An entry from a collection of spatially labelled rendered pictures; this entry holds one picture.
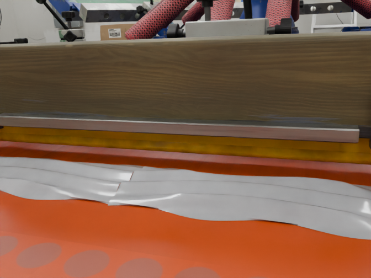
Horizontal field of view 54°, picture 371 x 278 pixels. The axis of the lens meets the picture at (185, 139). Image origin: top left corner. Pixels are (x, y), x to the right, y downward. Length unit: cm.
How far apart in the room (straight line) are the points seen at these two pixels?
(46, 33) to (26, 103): 523
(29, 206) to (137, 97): 12
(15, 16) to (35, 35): 38
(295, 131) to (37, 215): 19
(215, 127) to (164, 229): 10
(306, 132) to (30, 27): 556
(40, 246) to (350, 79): 23
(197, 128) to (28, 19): 552
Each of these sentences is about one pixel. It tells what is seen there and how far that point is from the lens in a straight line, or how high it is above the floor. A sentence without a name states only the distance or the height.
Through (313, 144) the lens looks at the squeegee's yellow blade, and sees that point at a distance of 31.
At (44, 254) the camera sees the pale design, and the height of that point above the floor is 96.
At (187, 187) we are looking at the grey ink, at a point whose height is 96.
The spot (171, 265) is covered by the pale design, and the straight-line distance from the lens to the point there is 19.
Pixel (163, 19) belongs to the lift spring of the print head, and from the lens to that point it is 98.
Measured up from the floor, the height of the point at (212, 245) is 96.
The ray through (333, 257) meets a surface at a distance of 21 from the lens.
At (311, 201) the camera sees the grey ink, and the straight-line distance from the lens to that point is 25.
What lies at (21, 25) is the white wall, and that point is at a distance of 587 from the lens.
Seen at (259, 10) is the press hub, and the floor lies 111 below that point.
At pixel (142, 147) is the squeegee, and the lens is 34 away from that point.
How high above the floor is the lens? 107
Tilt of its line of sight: 17 degrees down
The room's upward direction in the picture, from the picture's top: 3 degrees counter-clockwise
